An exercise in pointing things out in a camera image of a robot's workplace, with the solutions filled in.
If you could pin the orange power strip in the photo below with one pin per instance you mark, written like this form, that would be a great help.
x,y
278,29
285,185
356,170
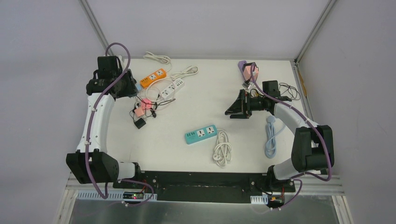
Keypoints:
x,y
148,80

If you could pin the white power strip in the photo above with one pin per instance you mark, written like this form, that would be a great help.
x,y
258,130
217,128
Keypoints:
x,y
169,92

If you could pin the purple power strip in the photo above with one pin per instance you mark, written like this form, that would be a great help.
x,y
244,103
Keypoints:
x,y
241,65

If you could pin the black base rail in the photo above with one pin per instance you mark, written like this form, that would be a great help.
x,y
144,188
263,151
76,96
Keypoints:
x,y
212,187

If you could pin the teal power strip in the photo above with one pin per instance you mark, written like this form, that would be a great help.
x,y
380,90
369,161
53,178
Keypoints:
x,y
200,134

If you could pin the pink round socket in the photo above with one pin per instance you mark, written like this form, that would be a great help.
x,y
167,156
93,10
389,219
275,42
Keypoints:
x,y
146,104

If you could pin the black power adapter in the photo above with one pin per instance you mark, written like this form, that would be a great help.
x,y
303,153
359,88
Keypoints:
x,y
139,123

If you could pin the salmon pink charger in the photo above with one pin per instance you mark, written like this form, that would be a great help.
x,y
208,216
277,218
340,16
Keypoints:
x,y
139,111

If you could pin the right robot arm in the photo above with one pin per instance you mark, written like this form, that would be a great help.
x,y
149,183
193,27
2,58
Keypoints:
x,y
312,147

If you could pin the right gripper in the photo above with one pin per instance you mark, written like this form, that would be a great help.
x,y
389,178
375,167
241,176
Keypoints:
x,y
240,109

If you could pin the pink cube socket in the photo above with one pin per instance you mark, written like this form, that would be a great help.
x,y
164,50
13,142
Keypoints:
x,y
250,71

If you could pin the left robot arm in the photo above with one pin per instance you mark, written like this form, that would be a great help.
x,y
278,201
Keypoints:
x,y
91,157

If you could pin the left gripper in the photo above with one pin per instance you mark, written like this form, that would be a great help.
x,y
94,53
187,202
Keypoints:
x,y
130,85

